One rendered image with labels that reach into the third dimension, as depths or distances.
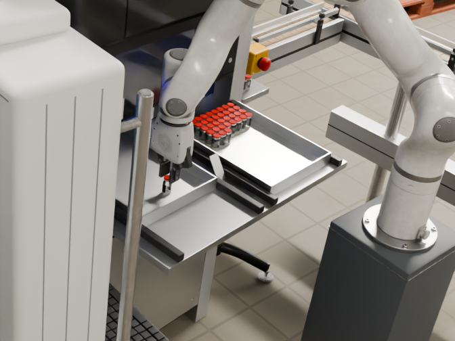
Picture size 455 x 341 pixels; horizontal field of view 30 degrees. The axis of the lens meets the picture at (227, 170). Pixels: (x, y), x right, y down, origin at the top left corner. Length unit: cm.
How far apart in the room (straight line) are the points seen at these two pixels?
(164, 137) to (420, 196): 62
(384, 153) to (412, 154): 122
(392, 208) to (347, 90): 264
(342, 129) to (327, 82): 146
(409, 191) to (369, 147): 120
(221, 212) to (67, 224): 82
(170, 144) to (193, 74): 24
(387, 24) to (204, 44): 39
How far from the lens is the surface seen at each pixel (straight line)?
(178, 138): 196
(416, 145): 196
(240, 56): 245
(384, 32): 185
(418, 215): 210
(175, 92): 183
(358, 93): 469
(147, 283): 265
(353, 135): 327
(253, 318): 309
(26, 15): 125
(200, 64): 181
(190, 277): 283
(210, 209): 207
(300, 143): 236
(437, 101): 190
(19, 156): 118
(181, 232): 198
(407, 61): 189
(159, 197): 208
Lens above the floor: 210
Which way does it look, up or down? 33 degrees down
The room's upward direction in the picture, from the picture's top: 9 degrees clockwise
